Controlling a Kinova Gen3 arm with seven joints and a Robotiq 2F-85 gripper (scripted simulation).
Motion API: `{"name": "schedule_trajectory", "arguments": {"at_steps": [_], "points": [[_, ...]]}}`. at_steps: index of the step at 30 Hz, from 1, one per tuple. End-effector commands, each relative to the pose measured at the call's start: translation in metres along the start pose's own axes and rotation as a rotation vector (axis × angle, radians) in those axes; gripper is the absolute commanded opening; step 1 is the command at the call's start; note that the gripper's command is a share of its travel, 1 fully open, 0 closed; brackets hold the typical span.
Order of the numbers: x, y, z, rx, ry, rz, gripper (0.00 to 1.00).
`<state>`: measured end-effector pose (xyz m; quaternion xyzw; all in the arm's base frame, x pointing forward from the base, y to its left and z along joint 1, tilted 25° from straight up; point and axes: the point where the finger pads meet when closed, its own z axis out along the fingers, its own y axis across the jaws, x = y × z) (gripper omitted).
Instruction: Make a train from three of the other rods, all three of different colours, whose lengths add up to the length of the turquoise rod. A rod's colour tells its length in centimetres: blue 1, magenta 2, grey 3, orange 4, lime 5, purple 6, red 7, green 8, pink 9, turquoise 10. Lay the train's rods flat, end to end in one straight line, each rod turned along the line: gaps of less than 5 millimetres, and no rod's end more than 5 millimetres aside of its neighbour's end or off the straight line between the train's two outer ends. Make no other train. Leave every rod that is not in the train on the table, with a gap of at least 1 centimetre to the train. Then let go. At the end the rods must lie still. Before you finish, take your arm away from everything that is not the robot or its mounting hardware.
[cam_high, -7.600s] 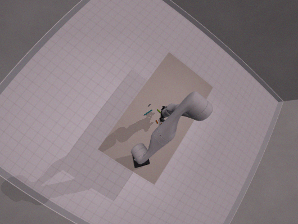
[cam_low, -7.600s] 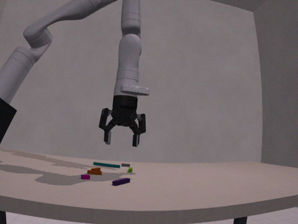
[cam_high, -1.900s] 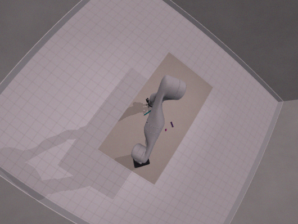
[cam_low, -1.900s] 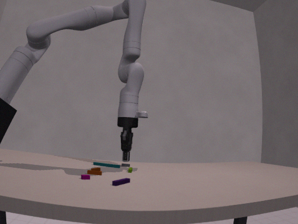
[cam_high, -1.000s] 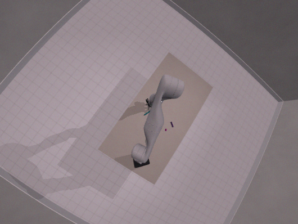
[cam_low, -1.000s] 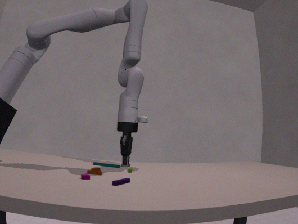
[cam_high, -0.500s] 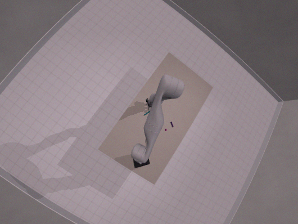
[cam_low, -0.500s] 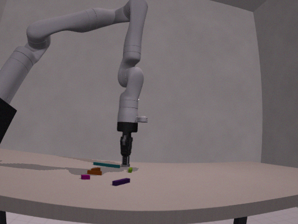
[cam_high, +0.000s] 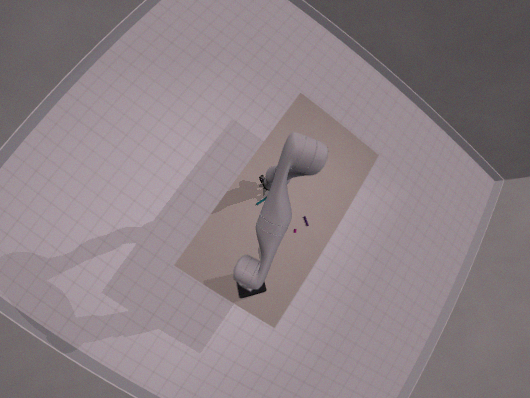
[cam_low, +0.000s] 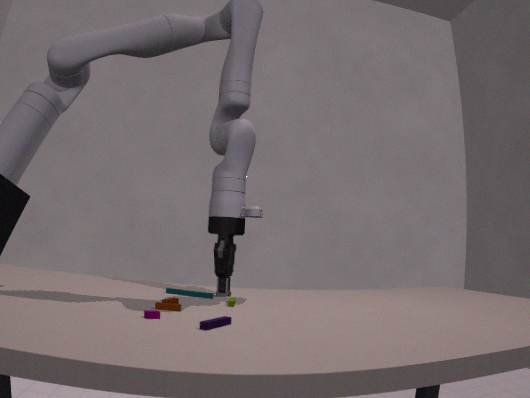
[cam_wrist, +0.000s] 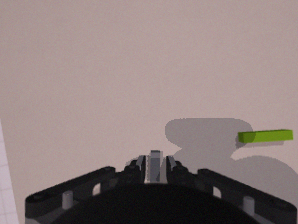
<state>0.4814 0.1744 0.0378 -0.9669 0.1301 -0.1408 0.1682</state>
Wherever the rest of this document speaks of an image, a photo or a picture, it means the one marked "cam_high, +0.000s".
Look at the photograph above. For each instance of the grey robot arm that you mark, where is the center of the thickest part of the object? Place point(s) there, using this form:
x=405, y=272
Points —
x=301, y=154

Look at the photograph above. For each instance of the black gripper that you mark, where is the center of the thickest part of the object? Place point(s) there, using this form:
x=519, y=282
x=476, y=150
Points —
x=262, y=181

